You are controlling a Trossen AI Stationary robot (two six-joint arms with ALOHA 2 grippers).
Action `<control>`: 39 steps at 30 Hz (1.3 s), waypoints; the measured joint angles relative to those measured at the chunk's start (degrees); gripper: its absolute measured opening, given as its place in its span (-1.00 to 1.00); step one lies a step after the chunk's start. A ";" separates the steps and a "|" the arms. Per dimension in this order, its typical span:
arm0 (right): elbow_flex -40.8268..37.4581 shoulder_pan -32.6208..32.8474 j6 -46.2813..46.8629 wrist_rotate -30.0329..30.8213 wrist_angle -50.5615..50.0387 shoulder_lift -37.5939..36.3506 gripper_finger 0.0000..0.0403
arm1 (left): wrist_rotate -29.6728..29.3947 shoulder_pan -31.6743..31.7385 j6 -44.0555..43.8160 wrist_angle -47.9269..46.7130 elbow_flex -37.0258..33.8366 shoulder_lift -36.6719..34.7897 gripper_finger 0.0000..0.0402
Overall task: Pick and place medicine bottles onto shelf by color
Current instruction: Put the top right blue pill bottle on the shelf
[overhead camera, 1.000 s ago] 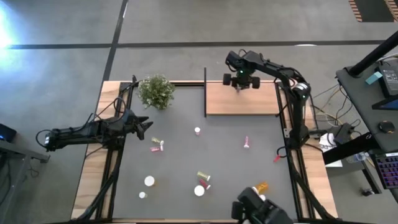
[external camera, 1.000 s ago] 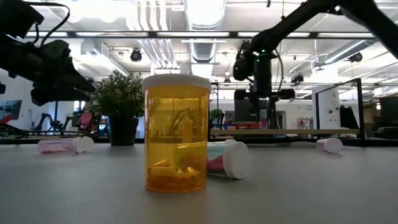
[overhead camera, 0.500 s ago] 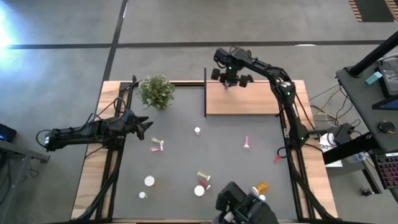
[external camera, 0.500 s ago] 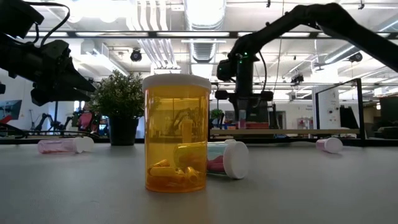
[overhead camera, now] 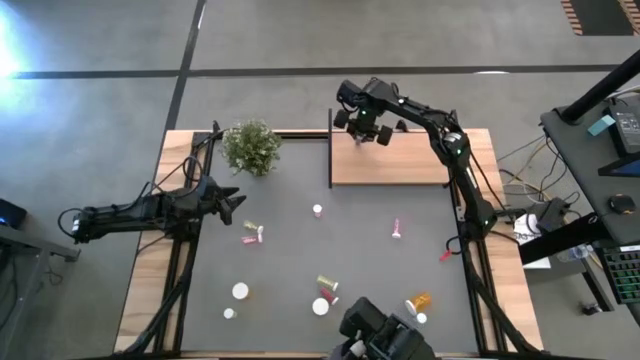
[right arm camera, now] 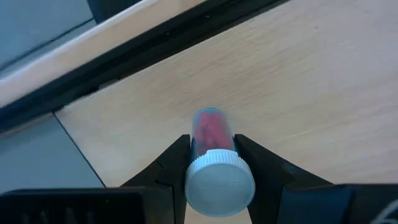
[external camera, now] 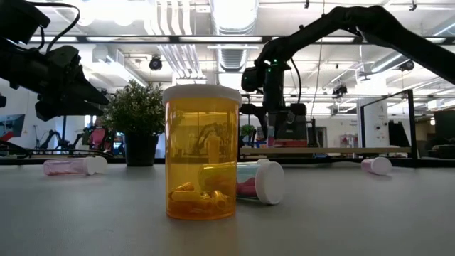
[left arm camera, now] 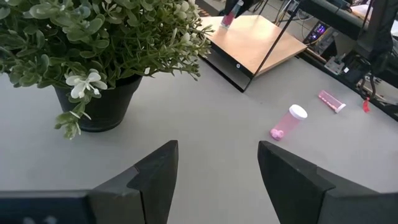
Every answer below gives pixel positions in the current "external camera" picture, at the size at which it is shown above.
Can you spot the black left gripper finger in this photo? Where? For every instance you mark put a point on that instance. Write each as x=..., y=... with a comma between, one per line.
x=85, y=92
x=64, y=112

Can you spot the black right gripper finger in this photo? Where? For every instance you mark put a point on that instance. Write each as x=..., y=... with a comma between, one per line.
x=296, y=108
x=254, y=110

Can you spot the teal medicine bottle red pills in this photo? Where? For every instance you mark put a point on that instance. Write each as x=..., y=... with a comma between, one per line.
x=270, y=183
x=271, y=138

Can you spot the pink medicine bottle white cap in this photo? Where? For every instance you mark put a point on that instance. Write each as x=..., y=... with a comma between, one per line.
x=64, y=167
x=380, y=165

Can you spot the large orange medicine bottle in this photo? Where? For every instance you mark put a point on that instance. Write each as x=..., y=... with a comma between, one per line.
x=201, y=142

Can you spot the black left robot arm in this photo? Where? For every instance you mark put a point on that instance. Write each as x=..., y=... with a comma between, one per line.
x=21, y=21

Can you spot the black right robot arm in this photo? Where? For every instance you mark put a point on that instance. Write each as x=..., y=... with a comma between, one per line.
x=373, y=25

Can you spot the wooden shelf board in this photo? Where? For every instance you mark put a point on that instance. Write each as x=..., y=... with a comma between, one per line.
x=337, y=150

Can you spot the small green background plant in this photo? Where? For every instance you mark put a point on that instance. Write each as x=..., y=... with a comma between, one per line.
x=247, y=131

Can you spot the person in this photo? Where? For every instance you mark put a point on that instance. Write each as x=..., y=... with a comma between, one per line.
x=97, y=138

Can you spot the green potted plant black pot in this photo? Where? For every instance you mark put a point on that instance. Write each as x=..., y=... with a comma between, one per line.
x=136, y=106

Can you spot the white square pillar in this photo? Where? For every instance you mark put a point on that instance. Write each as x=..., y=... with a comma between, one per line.
x=373, y=121

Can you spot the dark background cabinet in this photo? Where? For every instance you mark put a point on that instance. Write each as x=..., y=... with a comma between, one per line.
x=446, y=124

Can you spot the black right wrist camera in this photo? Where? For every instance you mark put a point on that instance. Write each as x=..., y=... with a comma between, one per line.
x=252, y=79

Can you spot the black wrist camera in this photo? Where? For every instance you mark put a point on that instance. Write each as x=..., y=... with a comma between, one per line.
x=65, y=58
x=252, y=79

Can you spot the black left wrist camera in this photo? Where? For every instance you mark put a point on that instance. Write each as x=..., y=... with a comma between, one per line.
x=65, y=58

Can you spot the black ceiling camera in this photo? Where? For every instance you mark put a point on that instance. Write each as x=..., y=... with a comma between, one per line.
x=407, y=65
x=155, y=64
x=340, y=90

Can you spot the blue red wall poster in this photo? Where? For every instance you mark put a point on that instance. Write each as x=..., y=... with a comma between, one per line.
x=12, y=124

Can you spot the black aluminium table frame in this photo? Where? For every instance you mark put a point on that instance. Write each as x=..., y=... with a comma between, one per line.
x=320, y=161

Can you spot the black horizontal frame beam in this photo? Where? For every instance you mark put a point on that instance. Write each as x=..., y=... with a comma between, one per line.
x=142, y=39

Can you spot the silver ribbed ventilation duct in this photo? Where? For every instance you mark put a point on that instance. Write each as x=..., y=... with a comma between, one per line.
x=232, y=17

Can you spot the black shelf side frame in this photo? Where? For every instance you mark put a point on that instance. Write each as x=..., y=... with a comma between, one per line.
x=410, y=124

